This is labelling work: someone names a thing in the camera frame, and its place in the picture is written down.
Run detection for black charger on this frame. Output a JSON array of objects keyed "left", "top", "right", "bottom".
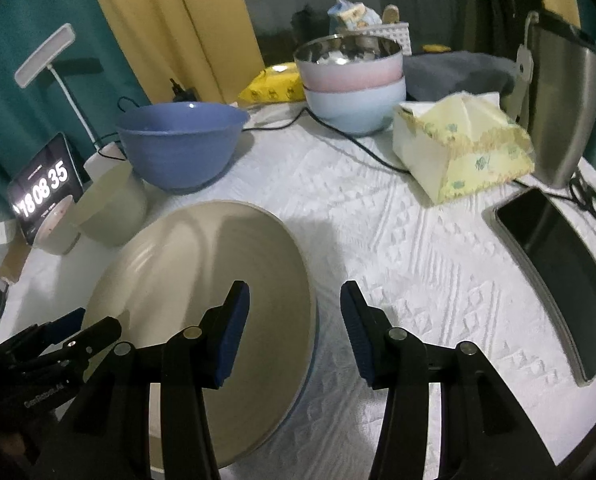
[{"left": 170, "top": 78, "right": 199, "bottom": 104}]

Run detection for cream bowl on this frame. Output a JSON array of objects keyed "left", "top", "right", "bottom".
[{"left": 72, "top": 162, "right": 148, "bottom": 248}]

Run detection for light blue bowl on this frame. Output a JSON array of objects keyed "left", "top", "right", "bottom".
[{"left": 304, "top": 76, "right": 407, "bottom": 136}]

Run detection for blue white snack packet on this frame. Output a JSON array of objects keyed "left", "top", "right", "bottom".
[{"left": 327, "top": 0, "right": 383, "bottom": 33}]

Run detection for stainless steel tumbler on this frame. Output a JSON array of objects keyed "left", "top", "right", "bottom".
[{"left": 517, "top": 10, "right": 596, "bottom": 190}]

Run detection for white desk lamp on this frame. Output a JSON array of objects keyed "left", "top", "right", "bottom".
[{"left": 14, "top": 23, "right": 128, "bottom": 181}]

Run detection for steel bowl pink outside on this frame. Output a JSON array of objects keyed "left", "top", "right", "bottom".
[{"left": 293, "top": 35, "right": 405, "bottom": 93}]

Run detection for black smartphone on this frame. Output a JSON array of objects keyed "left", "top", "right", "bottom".
[{"left": 482, "top": 186, "right": 596, "bottom": 387}]

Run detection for yellow wet wipes pack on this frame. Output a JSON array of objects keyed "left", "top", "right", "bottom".
[{"left": 237, "top": 61, "right": 306, "bottom": 106}]

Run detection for blue plate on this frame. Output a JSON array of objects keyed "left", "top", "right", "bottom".
[{"left": 273, "top": 305, "right": 321, "bottom": 428}]

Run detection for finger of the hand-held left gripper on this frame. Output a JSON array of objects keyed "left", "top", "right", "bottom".
[
  {"left": 0, "top": 307, "right": 86, "bottom": 356},
  {"left": 15, "top": 316, "right": 123, "bottom": 376}
]

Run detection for green curtain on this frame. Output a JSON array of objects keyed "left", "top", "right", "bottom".
[{"left": 0, "top": 0, "right": 151, "bottom": 211}]

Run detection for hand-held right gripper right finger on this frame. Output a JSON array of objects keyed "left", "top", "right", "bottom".
[{"left": 340, "top": 280, "right": 564, "bottom": 480}]

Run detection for black cable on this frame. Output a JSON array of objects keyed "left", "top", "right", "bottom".
[{"left": 243, "top": 107, "right": 411, "bottom": 173}]

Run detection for yellow patterned tissue pack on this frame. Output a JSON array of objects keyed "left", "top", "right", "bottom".
[{"left": 392, "top": 91, "right": 536, "bottom": 206}]

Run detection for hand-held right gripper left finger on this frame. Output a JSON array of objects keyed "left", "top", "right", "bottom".
[{"left": 30, "top": 280, "right": 251, "bottom": 480}]

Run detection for pink strawberry bowl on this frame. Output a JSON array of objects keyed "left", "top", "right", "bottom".
[{"left": 32, "top": 194, "right": 81, "bottom": 256}]

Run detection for cardboard box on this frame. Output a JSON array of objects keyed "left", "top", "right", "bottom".
[{"left": 0, "top": 235, "right": 31, "bottom": 283}]

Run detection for tablet with clock display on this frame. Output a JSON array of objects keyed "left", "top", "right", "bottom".
[{"left": 6, "top": 132, "right": 84, "bottom": 246}]

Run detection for black scissors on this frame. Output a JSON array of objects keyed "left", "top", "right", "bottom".
[{"left": 569, "top": 170, "right": 596, "bottom": 221}]

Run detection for white tablecloth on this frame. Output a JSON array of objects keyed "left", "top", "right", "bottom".
[{"left": 0, "top": 95, "right": 596, "bottom": 480}]

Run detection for grey cloth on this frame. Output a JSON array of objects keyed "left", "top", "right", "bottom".
[{"left": 403, "top": 51, "right": 524, "bottom": 103}]

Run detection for beige plate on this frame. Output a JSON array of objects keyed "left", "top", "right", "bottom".
[{"left": 82, "top": 200, "right": 319, "bottom": 468}]

